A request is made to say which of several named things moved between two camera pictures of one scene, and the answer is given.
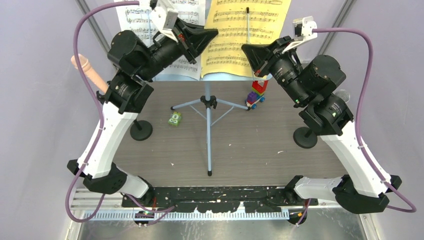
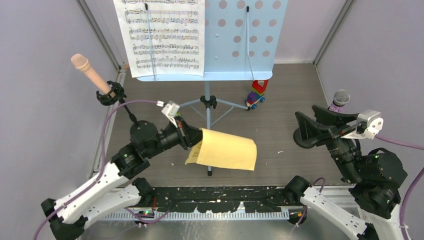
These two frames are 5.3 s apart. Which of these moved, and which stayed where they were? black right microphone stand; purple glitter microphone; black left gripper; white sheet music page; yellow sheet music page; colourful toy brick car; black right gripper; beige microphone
Moved: black right gripper; black left gripper; yellow sheet music page
Stayed: beige microphone; purple glitter microphone; white sheet music page; black right microphone stand; colourful toy brick car
